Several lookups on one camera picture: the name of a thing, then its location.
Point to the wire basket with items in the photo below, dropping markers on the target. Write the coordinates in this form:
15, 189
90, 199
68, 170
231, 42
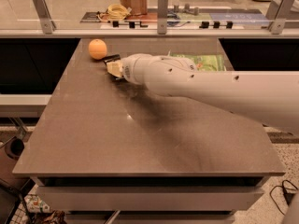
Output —
33, 210

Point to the dark round bin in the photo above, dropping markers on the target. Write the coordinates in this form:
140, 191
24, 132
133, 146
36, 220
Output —
14, 148

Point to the middle metal railing post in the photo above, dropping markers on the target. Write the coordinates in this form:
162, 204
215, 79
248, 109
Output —
162, 10

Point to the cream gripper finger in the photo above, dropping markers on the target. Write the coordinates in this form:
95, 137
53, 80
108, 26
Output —
115, 68

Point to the black rxbar chocolate bar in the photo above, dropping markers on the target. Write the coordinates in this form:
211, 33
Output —
111, 58

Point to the left metal railing post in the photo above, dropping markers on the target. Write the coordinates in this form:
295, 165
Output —
46, 21

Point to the green chip bag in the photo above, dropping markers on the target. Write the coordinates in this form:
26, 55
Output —
205, 62

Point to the orange fruit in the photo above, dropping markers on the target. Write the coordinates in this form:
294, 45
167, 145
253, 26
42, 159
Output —
98, 49

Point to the black power adapter with cable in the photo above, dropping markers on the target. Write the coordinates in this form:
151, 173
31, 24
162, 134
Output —
289, 190

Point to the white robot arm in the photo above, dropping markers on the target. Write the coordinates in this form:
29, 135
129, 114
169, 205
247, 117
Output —
270, 97

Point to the metal railing post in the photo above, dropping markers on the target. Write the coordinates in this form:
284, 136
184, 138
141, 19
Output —
162, 10
279, 17
46, 21

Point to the right metal railing post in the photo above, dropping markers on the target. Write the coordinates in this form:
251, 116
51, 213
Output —
279, 17

